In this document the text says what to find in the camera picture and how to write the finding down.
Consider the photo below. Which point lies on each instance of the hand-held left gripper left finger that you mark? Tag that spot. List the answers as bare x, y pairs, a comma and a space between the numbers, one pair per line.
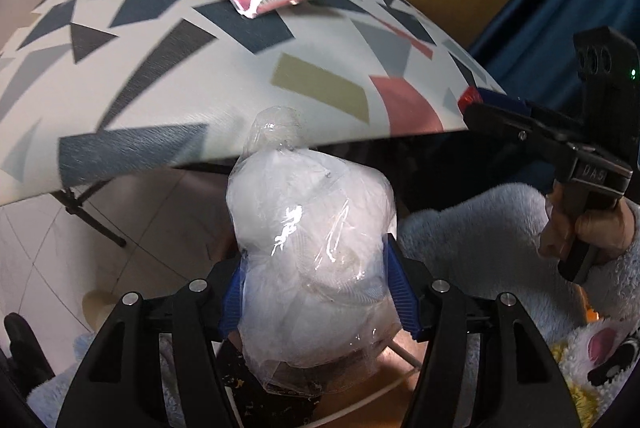
232, 303

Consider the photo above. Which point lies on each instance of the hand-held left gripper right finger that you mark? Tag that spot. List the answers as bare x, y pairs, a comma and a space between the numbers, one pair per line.
402, 293

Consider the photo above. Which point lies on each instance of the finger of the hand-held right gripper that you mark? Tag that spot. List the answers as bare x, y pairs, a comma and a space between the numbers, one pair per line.
515, 125
500, 99

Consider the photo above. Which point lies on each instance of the clear bag of white tissue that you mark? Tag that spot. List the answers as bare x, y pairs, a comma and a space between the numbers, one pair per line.
310, 228

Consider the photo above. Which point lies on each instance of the person's right hand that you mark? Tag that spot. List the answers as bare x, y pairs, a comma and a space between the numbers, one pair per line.
605, 228

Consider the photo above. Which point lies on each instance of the fluffy white robe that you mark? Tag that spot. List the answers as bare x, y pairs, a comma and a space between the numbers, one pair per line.
475, 233

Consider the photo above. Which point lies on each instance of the plush animal slipper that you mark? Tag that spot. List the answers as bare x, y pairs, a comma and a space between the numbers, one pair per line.
600, 348

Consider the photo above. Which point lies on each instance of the geometric patterned folding table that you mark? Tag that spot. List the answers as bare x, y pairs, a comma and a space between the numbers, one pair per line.
150, 73

